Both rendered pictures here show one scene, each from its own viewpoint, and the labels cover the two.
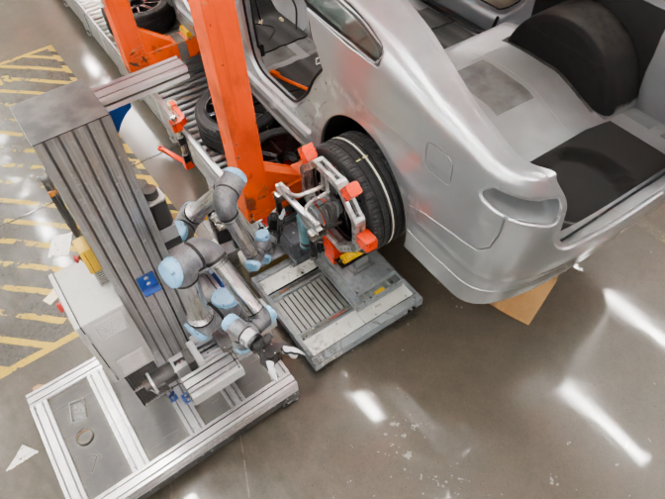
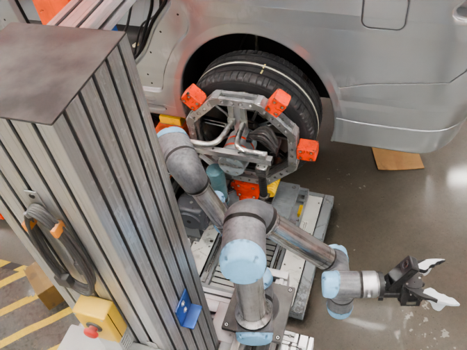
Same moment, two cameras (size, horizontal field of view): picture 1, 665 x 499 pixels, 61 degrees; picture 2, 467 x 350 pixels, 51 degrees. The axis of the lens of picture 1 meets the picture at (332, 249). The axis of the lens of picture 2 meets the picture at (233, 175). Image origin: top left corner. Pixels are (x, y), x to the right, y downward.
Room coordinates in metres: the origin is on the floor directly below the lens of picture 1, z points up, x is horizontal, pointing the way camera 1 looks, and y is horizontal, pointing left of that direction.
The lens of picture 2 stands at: (0.75, 0.98, 2.47)
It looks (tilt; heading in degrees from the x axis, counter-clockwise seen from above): 47 degrees down; 327
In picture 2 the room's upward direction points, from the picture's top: 9 degrees counter-clockwise
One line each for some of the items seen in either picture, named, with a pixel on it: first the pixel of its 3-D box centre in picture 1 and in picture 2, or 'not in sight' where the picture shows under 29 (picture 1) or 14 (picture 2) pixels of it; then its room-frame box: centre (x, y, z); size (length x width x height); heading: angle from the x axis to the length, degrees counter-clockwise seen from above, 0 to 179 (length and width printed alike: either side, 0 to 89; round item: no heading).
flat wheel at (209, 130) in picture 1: (239, 117); not in sight; (3.60, 0.65, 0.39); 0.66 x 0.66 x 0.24
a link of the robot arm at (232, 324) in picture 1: (237, 328); (341, 285); (1.18, 0.39, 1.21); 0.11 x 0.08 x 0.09; 47
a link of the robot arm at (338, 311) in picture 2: (243, 338); (339, 296); (1.20, 0.38, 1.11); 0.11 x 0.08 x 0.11; 137
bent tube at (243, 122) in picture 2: (321, 203); (251, 132); (2.00, 0.04, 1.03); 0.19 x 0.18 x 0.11; 122
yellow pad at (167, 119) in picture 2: not in sight; (174, 113); (2.73, 0.03, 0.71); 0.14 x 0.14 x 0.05; 32
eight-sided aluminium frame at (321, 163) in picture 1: (332, 206); (242, 140); (2.15, -0.01, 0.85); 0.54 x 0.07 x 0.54; 32
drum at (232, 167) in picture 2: (321, 211); (238, 151); (2.11, 0.05, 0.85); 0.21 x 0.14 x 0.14; 122
